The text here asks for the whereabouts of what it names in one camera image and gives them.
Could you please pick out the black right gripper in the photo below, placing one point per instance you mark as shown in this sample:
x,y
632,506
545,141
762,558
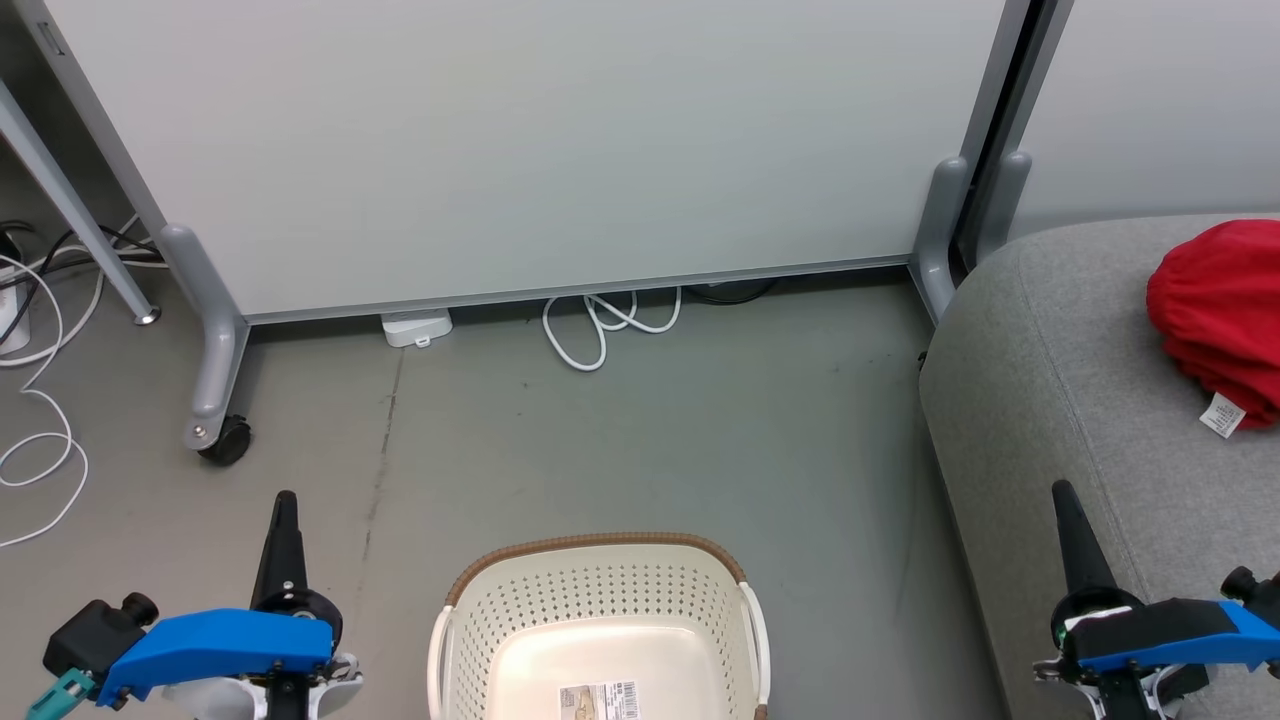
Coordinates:
x,y
1140,695

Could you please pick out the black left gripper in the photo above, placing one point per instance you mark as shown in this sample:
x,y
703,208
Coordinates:
x,y
300,603

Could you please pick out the red basketball jersey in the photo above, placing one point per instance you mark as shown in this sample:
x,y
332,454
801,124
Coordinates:
x,y
1220,300

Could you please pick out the cream perforated laundry basket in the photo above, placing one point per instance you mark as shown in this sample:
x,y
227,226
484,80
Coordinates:
x,y
600,600

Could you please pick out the barcode sticker in basket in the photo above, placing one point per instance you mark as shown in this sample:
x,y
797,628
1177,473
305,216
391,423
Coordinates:
x,y
600,700

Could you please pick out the black caster wheel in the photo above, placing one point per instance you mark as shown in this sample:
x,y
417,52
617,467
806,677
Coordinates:
x,y
230,445

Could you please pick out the grey fabric sofa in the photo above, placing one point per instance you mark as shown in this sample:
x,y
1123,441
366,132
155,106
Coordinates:
x,y
1060,400

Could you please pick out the grey partition foot with caster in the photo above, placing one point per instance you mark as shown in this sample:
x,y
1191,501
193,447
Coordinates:
x,y
222,350

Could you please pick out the white power adapter box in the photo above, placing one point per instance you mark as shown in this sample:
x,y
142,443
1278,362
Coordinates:
x,y
415,327

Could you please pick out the white power strip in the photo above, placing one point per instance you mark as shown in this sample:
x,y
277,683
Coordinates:
x,y
12,325

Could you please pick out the grey metal table leg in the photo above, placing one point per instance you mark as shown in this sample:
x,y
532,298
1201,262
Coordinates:
x,y
70,200

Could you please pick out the narrow white partition panel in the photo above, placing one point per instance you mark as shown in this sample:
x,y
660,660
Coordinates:
x,y
1150,100

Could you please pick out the large white partition panel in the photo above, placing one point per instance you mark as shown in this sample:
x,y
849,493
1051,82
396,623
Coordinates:
x,y
500,130

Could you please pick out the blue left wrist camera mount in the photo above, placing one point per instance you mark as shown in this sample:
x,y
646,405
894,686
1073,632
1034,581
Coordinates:
x,y
220,640

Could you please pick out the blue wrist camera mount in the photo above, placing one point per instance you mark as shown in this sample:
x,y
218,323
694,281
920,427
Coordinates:
x,y
1180,635
220,640

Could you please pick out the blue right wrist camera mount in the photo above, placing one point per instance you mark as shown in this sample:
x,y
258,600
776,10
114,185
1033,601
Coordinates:
x,y
1180,635

